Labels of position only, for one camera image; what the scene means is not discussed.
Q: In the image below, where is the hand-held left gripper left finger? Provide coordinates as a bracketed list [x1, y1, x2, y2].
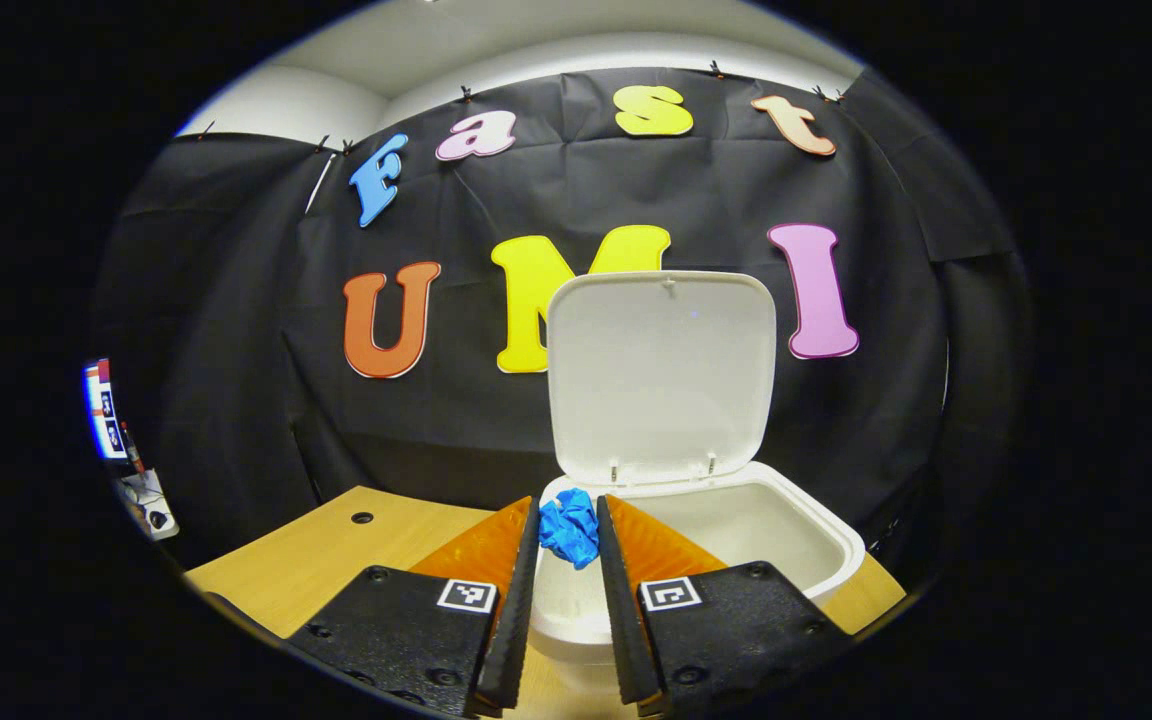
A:
[286, 495, 543, 719]

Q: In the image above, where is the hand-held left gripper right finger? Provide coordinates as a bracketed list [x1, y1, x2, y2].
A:
[596, 493, 855, 719]

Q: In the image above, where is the blue paper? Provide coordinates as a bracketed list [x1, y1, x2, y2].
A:
[538, 487, 601, 571]

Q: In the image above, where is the white desktop garbage bin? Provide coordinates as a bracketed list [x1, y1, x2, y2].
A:
[528, 270, 867, 696]

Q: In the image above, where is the wooden desktop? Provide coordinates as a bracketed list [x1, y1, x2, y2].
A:
[184, 485, 909, 720]

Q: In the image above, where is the black backdrop cloth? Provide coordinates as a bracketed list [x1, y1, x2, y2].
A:
[91, 65, 1032, 571]

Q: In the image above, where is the white side desk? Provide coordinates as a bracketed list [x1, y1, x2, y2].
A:
[116, 468, 180, 543]

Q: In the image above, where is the computer monitor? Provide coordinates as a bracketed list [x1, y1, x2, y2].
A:
[83, 358, 129, 463]

